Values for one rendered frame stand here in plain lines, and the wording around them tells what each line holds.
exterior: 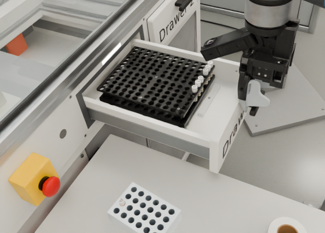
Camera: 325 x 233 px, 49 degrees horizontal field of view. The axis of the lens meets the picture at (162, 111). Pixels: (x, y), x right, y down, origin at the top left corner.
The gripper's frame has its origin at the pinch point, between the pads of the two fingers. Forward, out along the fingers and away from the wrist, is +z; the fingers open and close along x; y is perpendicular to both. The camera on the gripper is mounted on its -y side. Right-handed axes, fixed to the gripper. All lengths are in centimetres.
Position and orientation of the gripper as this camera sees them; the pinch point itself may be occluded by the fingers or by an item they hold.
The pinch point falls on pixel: (245, 99)
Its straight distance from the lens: 76.2
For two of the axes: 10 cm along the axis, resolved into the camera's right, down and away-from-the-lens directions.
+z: 0.9, 6.9, 7.2
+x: 4.6, -6.7, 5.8
